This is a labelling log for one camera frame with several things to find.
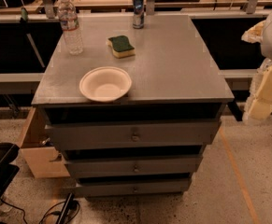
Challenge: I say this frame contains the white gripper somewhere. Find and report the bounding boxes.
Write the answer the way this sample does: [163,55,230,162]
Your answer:
[241,12,272,122]

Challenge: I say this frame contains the green and yellow sponge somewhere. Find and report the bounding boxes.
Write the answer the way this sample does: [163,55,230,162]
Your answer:
[107,35,136,59]

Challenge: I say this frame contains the top grey drawer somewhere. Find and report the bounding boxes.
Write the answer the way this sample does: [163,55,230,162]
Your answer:
[46,121,220,151]

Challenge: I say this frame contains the grey drawer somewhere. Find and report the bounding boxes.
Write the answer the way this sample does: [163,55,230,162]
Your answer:
[46,121,220,151]
[74,178,192,197]
[64,156,202,178]

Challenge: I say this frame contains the grey drawer cabinet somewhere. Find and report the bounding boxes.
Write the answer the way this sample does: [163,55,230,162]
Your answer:
[33,14,234,186]

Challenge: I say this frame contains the blue energy drink can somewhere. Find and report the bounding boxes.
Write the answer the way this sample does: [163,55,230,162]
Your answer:
[132,0,144,29]

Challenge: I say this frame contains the white paper bowl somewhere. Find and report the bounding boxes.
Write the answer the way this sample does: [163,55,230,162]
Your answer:
[79,66,132,103]

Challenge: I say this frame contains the middle grey drawer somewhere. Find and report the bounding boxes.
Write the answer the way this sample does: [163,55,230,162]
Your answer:
[64,156,202,178]

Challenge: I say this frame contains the bottom grey drawer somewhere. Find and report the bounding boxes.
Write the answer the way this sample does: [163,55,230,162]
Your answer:
[74,178,192,197]

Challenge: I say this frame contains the clear plastic water bottle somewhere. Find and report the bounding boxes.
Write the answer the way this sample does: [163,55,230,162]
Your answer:
[57,0,83,55]

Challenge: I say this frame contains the light wooden box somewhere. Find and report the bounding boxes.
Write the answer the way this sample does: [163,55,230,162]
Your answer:
[18,107,69,178]

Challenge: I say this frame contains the black floor cable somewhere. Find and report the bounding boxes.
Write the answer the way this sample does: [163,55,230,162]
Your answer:
[0,192,81,224]

